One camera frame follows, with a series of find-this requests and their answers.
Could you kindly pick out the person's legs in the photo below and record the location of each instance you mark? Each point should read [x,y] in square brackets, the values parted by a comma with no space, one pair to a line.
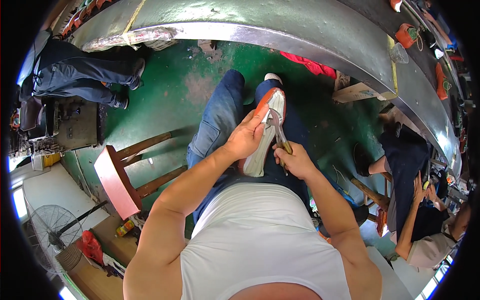
[219,120]

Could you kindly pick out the person's right hand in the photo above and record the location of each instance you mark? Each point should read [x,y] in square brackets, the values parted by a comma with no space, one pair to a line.
[298,161]

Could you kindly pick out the wooden stool with pink seat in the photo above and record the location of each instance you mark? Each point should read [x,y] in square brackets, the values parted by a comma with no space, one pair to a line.
[116,183]

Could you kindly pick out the red cloth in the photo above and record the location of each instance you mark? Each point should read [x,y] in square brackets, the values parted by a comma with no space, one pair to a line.
[313,66]

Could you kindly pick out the yellow drink can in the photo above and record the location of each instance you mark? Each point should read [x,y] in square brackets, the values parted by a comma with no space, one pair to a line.
[125,228]

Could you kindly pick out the clear plastic wrap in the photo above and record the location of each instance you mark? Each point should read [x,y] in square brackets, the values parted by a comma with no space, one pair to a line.
[142,36]

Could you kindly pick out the brown wooden stool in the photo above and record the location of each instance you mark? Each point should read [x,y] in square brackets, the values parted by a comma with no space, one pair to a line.
[369,195]

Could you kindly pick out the person's right fingers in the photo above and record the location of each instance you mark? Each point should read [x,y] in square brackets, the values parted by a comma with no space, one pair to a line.
[280,155]

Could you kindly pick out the metal lasting pliers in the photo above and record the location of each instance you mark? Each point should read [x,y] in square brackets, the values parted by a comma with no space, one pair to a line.
[276,120]

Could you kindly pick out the rack of orange shoes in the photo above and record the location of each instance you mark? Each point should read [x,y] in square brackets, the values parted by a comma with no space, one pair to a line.
[80,17]

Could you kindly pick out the person's body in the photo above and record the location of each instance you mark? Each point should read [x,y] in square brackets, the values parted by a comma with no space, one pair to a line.
[262,243]

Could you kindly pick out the clear plastic cup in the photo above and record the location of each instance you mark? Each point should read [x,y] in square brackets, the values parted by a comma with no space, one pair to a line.
[398,54]

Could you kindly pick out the cardboard box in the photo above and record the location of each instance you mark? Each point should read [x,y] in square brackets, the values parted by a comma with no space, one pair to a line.
[356,93]

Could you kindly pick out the person's left hand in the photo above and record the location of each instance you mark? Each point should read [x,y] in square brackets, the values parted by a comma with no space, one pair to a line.
[243,137]

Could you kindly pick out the long grey conveyor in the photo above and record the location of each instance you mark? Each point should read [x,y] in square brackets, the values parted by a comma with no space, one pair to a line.
[262,22]

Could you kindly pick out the orange and white shoe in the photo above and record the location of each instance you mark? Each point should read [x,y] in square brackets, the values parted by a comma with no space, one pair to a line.
[262,159]

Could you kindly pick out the grey metal machine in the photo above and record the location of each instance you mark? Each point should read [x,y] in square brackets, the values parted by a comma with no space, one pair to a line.
[75,125]

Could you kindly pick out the metal floor fan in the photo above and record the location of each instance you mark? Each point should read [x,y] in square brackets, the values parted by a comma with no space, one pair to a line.
[52,232]

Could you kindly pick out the red plastic bag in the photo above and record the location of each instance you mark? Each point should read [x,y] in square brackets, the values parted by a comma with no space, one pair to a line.
[90,245]

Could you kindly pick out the white cabinet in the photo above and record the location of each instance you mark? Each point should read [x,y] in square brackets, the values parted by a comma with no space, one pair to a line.
[56,187]

